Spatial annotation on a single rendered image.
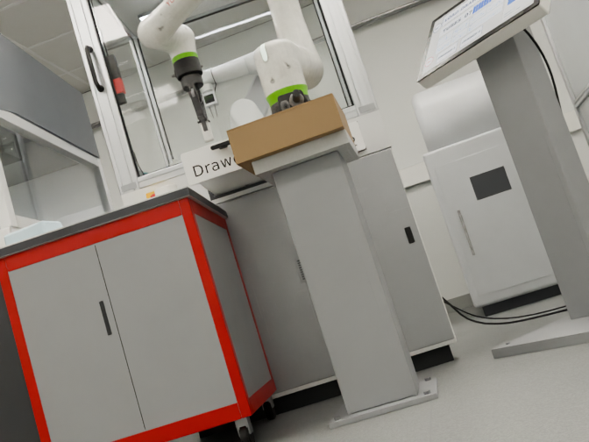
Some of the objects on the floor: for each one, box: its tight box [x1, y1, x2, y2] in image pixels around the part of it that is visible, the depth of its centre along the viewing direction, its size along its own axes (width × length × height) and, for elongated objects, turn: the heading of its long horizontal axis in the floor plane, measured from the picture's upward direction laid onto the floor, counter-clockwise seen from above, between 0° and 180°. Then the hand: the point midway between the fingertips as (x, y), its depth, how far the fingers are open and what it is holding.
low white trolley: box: [0, 186, 276, 442], centre depth 228 cm, size 58×62×76 cm
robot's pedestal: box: [252, 129, 438, 430], centre depth 205 cm, size 30×30×76 cm
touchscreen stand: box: [476, 26, 589, 359], centre depth 227 cm, size 50×45×102 cm
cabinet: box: [199, 147, 457, 438], centre depth 303 cm, size 95×103×80 cm
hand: (207, 131), depth 242 cm, fingers closed
